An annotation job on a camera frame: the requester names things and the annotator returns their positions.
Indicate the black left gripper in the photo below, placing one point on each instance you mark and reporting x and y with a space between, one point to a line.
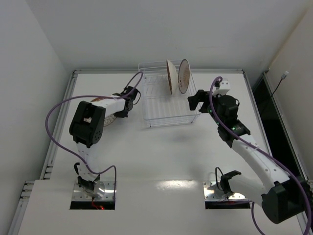
121 113

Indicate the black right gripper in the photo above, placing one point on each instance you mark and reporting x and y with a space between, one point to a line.
203 98

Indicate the white plate with orange sunburst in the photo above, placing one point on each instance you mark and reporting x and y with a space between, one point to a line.
184 76

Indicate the brown rim flower pattern plate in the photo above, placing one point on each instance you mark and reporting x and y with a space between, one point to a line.
172 77

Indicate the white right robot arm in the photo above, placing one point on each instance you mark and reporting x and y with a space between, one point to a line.
278 193

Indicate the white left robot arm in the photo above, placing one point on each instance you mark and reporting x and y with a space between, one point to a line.
87 128

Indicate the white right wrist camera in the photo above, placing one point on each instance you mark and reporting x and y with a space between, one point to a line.
221 87

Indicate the white wire dish rack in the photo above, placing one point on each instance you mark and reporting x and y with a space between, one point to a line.
160 108

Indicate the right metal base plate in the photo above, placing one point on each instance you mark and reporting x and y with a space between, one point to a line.
212 193

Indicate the metal base plate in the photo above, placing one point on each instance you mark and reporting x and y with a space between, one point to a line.
104 192
212 193

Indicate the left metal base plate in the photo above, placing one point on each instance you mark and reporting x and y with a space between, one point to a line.
104 192

